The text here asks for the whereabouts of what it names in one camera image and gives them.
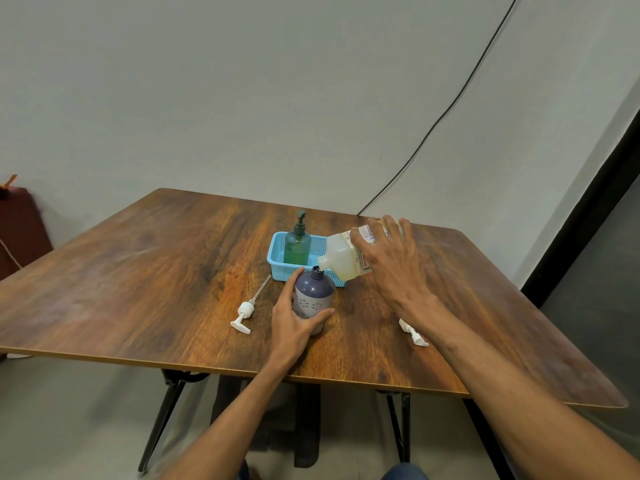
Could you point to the person's left forearm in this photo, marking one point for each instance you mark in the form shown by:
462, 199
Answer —
227, 419

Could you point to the blue plastic basket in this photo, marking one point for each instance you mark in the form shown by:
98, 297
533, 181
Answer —
285, 259

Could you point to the wooden folding table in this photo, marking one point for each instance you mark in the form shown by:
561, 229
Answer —
200, 289

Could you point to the person's left hand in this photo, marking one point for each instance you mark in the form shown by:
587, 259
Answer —
290, 329

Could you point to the translucent refill bottle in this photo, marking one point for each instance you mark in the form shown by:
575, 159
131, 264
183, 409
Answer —
347, 254

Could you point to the person's right forearm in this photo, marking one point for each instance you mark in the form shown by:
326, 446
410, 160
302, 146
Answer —
520, 399

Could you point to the person's right hand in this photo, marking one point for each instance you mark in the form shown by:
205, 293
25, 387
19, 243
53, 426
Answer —
395, 272

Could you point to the person's left thumb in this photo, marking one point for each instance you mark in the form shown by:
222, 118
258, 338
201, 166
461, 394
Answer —
317, 319

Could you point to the person's right thumb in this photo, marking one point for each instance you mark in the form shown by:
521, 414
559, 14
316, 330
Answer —
361, 244

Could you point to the person's blue trouser knee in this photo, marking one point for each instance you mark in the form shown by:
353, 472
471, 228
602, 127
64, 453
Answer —
405, 472

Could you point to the black door frame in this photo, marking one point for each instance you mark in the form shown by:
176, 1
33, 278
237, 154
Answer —
585, 214

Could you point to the white pump dispenser head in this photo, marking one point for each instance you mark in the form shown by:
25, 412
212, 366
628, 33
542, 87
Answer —
248, 307
415, 334

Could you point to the person's right middle finger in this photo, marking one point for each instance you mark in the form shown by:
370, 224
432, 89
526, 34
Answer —
392, 228

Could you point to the purple flower-print bottle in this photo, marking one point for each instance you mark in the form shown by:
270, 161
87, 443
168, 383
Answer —
314, 297

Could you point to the green pump bottle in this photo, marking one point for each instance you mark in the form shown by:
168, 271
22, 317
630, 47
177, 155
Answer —
298, 241

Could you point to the dark red chair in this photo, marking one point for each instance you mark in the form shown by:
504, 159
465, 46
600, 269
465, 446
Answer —
20, 229

